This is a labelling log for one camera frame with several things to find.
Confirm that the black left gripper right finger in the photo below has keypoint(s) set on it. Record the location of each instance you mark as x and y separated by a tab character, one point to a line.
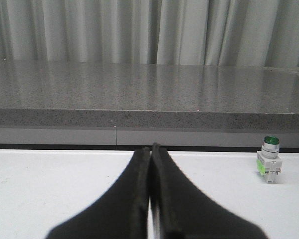
181	211

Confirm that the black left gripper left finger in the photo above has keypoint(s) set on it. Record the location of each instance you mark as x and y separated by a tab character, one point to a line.
120	213

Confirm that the grey stone counter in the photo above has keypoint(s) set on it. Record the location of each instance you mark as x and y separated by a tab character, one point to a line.
184	107

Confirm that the grey pleated curtain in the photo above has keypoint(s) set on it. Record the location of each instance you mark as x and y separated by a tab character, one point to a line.
186	32

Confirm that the green pushbutton switch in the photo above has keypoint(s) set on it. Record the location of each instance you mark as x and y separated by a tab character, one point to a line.
268	162

